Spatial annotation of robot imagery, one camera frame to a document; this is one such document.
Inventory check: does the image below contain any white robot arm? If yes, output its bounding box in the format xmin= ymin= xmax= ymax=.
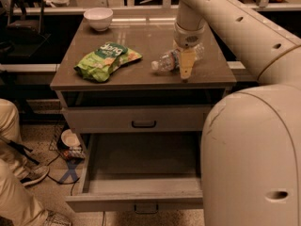
xmin=177 ymin=0 xmax=301 ymax=226

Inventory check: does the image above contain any clear plastic water bottle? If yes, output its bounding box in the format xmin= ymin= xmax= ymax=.
xmin=151 ymin=42 xmax=205 ymax=72

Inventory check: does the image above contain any black chair in background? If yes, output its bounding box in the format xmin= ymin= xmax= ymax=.
xmin=6 ymin=0 xmax=47 ymax=44

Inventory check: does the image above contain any person's leg in khaki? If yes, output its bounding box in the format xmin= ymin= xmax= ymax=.
xmin=0 ymin=99 xmax=48 ymax=226

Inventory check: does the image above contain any blue tape cross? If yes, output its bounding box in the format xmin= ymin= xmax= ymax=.
xmin=59 ymin=158 xmax=82 ymax=184

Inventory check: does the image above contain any green chip bag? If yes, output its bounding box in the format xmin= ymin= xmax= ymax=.
xmin=74 ymin=42 xmax=142 ymax=83

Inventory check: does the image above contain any grey drawer cabinet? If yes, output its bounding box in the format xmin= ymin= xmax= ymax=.
xmin=50 ymin=8 xmax=238 ymax=214

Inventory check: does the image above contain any open bottom drawer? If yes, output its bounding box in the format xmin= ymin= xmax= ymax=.
xmin=66 ymin=132 xmax=203 ymax=214

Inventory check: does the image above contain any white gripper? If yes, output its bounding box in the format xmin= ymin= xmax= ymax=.
xmin=174 ymin=24 xmax=204 ymax=80

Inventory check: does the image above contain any closed upper drawer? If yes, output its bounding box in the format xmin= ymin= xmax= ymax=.
xmin=62 ymin=105 xmax=211 ymax=134

